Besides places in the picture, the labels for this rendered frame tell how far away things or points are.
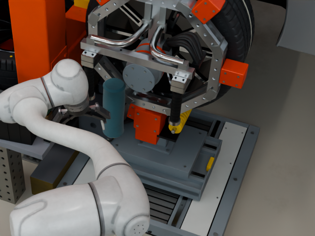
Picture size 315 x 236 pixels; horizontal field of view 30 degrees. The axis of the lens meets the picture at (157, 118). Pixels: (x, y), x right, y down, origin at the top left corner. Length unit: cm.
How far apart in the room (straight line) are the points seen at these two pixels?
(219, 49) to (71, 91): 62
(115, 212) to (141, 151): 143
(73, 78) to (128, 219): 58
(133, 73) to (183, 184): 75
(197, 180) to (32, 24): 104
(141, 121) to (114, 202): 117
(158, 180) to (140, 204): 140
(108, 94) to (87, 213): 102
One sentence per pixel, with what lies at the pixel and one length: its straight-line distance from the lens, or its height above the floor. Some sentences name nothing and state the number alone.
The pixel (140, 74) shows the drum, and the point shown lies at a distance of 215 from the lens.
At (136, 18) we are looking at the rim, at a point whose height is 93.
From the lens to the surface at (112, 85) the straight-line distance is 230.
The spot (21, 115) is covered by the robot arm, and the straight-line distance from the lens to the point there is 176.
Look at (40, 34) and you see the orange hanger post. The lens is 234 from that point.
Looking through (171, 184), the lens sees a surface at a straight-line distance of 274.
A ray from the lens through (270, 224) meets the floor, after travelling 287.
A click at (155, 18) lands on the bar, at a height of 102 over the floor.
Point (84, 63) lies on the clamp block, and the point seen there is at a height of 91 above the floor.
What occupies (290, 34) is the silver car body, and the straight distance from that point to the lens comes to 258.
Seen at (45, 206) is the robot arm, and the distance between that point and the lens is 134.
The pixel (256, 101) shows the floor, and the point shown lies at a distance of 348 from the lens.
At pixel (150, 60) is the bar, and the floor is 98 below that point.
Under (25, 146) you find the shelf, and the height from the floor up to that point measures 45.
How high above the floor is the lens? 221
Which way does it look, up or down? 42 degrees down
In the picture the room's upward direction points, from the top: 5 degrees clockwise
